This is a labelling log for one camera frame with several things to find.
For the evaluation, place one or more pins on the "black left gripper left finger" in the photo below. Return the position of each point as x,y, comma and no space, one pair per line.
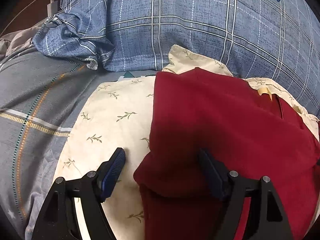
75,205

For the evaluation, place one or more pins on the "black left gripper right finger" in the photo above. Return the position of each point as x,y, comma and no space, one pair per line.
266,218

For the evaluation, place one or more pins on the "red fleece garment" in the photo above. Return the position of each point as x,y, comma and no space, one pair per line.
253,134

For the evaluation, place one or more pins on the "cream leaf-print pillow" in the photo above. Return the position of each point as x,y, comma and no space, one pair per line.
119,114

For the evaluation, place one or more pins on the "grey patterned bed sheet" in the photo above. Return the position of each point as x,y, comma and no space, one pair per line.
41,99

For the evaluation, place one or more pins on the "grey crumpled cloth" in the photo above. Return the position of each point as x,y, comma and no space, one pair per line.
14,41

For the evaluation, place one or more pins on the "blue plaid pillow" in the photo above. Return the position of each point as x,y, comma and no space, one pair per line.
277,39

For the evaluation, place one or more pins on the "white phone charger plug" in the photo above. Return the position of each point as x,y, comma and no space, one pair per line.
52,8

